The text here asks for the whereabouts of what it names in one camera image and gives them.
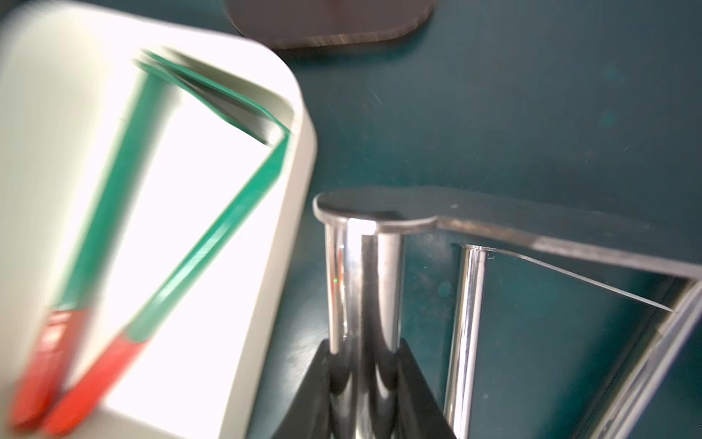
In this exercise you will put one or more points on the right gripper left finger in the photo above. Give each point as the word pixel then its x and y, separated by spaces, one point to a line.
pixel 309 413

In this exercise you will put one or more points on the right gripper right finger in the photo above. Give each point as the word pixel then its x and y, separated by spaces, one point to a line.
pixel 419 415

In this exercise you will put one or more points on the green hoe red grip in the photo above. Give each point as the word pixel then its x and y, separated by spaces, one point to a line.
pixel 242 105
pixel 62 334

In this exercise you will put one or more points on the white storage box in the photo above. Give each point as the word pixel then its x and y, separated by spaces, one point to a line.
pixel 69 78

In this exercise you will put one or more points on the green table mat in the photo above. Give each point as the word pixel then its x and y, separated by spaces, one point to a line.
pixel 593 105

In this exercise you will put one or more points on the metal jewelry tree stand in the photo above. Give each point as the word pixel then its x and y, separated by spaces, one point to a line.
pixel 299 24

